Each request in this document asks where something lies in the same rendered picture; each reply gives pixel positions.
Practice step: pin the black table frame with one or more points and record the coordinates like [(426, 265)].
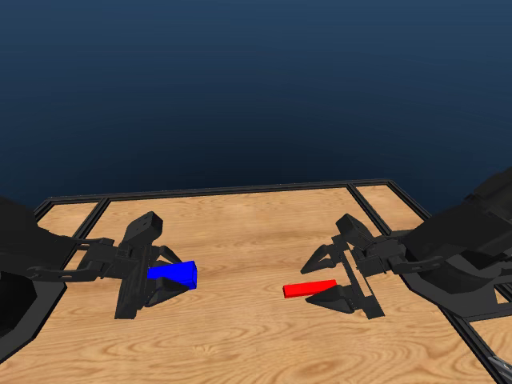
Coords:
[(240, 189)]

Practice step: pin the thin red peg bar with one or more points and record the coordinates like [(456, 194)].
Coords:
[(304, 289)]

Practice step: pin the blue hollow socket block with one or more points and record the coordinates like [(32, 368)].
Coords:
[(176, 271)]

